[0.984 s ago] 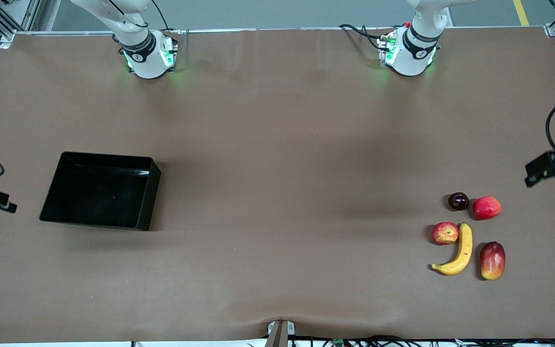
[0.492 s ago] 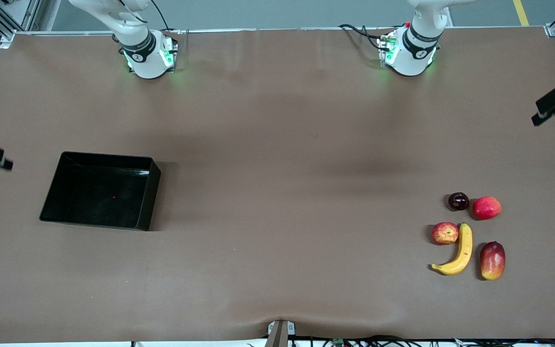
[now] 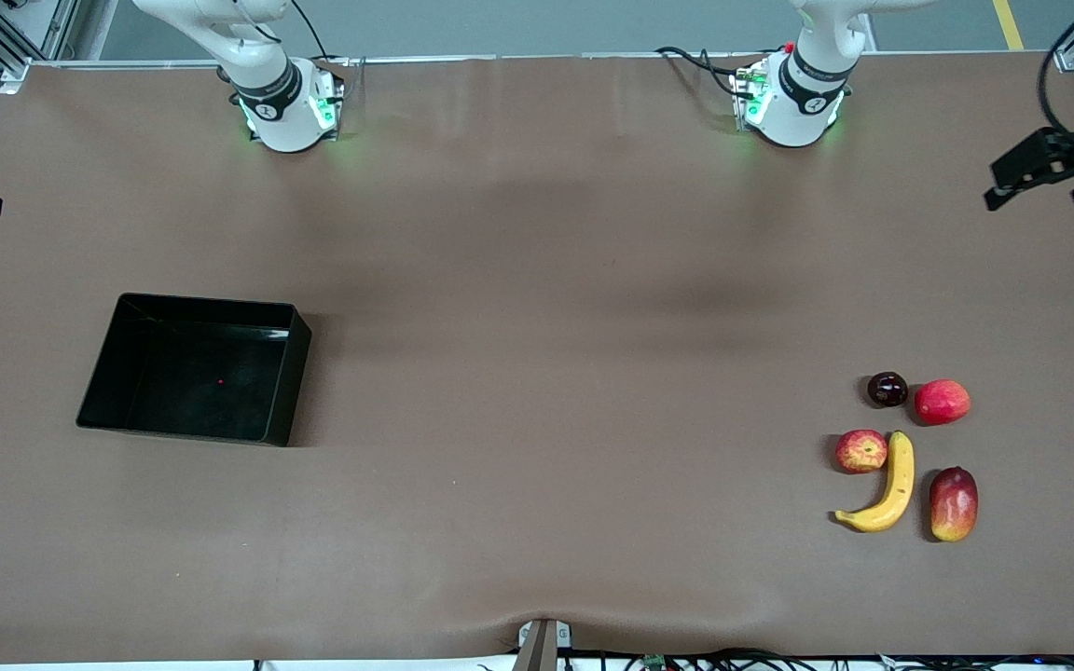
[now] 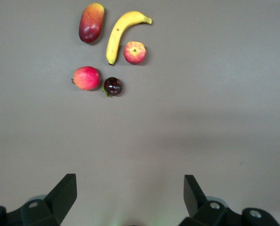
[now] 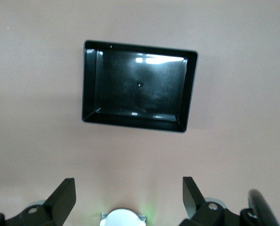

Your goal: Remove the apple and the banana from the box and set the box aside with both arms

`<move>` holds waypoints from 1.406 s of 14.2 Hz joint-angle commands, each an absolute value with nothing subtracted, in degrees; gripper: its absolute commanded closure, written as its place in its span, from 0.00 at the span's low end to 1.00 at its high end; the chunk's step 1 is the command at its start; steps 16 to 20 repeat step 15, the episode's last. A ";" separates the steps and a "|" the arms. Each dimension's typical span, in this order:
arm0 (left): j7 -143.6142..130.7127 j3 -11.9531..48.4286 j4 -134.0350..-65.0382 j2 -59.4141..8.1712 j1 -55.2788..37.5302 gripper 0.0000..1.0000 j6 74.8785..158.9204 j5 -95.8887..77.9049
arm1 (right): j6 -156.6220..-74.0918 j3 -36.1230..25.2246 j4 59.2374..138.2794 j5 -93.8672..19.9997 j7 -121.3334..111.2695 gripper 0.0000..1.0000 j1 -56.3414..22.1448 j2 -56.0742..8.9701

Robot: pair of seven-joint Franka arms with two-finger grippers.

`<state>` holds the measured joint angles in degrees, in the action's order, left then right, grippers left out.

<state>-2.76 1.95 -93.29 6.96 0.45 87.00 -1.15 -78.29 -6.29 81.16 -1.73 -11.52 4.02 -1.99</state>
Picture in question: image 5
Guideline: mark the brown table cover mat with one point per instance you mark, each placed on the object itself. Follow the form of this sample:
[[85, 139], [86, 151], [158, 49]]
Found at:
[[236, 117]]

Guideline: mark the black plastic box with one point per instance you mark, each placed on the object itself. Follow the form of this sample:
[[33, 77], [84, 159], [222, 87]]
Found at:
[[140, 87]]

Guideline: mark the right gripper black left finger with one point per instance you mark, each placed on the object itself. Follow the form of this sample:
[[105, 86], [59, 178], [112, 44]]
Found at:
[[57, 204]]

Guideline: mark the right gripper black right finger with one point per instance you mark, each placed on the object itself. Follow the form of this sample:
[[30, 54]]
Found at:
[[196, 207]]

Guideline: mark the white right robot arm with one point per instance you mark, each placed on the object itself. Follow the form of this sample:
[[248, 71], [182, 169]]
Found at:
[[123, 217]]

